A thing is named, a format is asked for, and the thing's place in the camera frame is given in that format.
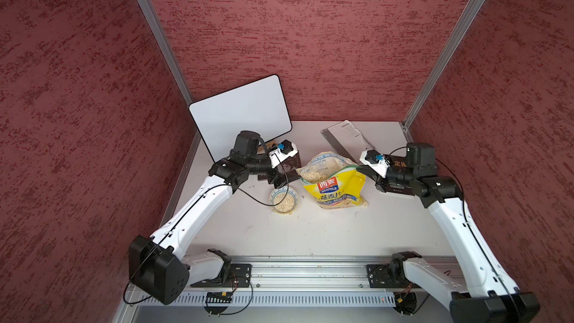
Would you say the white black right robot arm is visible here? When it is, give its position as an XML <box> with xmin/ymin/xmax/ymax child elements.
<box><xmin>360</xmin><ymin>143</ymin><xmax>541</xmax><ymax>322</ymax></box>

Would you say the aluminium left corner post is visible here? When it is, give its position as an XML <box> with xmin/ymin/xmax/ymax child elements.
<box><xmin>120</xmin><ymin>0</ymin><xmax>194</xmax><ymax>106</ymax></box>

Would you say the white paper manual booklet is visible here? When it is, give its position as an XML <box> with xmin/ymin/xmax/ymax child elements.
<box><xmin>321</xmin><ymin>121</ymin><xmax>375</xmax><ymax>162</ymax></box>

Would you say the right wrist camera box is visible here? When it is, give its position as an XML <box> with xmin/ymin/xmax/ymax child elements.
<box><xmin>357</xmin><ymin>150</ymin><xmax>390</xmax><ymax>180</ymax></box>

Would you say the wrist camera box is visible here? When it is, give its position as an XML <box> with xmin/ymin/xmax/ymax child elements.
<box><xmin>268</xmin><ymin>140</ymin><xmax>298</xmax><ymax>168</ymax></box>
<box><xmin>357</xmin><ymin>150</ymin><xmax>390</xmax><ymax>180</ymax></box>

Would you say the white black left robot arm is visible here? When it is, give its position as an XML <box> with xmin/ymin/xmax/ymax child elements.
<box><xmin>128</xmin><ymin>131</ymin><xmax>298</xmax><ymax>305</ymax></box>

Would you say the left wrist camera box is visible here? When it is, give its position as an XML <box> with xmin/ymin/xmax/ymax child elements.
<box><xmin>268</xmin><ymin>140</ymin><xmax>298</xmax><ymax>168</ymax></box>

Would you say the yellow oats bag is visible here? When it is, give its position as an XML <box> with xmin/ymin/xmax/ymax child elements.
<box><xmin>296</xmin><ymin>152</ymin><xmax>367</xmax><ymax>209</ymax></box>

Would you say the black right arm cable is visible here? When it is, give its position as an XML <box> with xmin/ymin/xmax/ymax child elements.
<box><xmin>387</xmin><ymin>145</ymin><xmax>517</xmax><ymax>315</ymax></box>

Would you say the white board with black rim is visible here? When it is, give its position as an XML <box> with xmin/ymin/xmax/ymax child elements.
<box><xmin>189</xmin><ymin>75</ymin><xmax>292</xmax><ymax>161</ymax></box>

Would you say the black Murphy's law book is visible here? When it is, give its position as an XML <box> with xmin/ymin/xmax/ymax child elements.
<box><xmin>386</xmin><ymin>155</ymin><xmax>408</xmax><ymax>169</ymax></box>

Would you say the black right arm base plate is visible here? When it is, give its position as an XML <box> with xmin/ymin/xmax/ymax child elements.
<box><xmin>366</xmin><ymin>264</ymin><xmax>420</xmax><ymax>290</ymax></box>

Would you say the aluminium right corner post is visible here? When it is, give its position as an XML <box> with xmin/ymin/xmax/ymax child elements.
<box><xmin>402</xmin><ymin>0</ymin><xmax>486</xmax><ymax>134</ymax></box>

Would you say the aluminium front rail frame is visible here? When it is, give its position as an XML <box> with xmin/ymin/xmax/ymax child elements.
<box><xmin>114</xmin><ymin>250</ymin><xmax>465</xmax><ymax>322</ymax></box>

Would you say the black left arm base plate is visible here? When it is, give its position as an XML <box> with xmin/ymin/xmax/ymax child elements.
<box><xmin>189</xmin><ymin>263</ymin><xmax>253</xmax><ymax>289</ymax></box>

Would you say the aluminium corner post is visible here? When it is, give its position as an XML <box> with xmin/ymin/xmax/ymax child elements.
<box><xmin>120</xmin><ymin>0</ymin><xmax>194</xmax><ymax>106</ymax></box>
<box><xmin>402</xmin><ymin>0</ymin><xmax>486</xmax><ymax>134</ymax></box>

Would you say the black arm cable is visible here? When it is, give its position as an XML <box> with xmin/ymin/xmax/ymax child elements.
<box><xmin>122</xmin><ymin>136</ymin><xmax>292</xmax><ymax>317</ymax></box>
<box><xmin>387</xmin><ymin>145</ymin><xmax>517</xmax><ymax>315</ymax></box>

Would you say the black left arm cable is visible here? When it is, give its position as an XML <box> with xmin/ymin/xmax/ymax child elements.
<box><xmin>122</xmin><ymin>136</ymin><xmax>292</xmax><ymax>317</ymax></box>

